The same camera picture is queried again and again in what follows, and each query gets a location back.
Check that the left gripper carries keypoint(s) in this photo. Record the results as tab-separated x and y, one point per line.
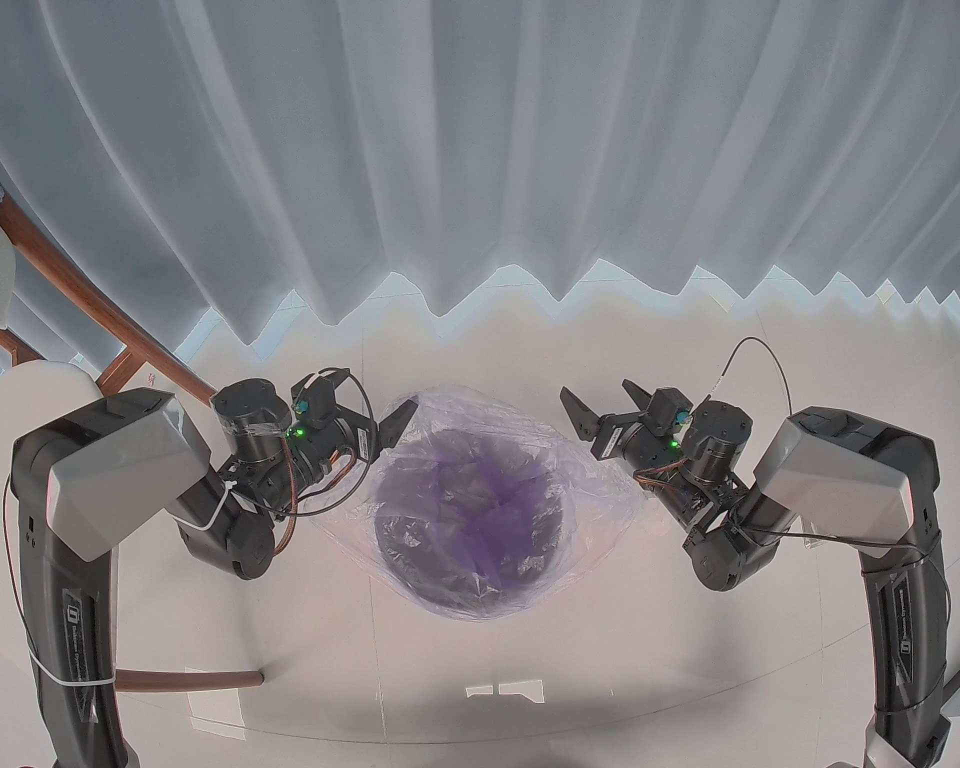
334	450

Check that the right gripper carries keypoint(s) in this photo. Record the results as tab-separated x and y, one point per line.
637	444

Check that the purple plastic bag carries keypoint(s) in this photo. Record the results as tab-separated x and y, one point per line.
480	420

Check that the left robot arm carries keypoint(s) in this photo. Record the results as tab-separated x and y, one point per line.
112	472

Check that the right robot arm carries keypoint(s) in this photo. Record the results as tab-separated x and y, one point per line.
825	480

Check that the pale blue curtain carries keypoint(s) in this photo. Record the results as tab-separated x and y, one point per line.
480	150

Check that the wooden chair with white cushions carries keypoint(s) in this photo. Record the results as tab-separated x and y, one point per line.
45	390

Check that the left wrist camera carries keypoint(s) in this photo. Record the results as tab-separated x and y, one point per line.
319	401

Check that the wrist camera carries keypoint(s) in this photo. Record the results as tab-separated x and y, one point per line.
670	411
319	401

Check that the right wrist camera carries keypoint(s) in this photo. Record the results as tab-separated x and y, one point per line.
670	411

